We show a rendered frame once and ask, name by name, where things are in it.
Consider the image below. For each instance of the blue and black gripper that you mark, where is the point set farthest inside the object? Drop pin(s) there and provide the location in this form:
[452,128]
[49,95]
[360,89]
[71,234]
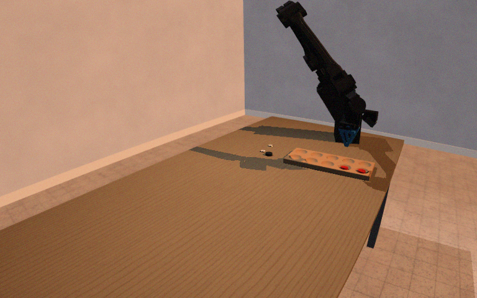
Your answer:
[347,128]

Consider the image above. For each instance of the orange tray with round pockets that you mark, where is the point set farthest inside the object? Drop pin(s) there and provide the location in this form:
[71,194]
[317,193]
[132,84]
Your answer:
[329,163]

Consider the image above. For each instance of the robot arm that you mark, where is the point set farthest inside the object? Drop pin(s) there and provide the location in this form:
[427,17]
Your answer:
[317,57]

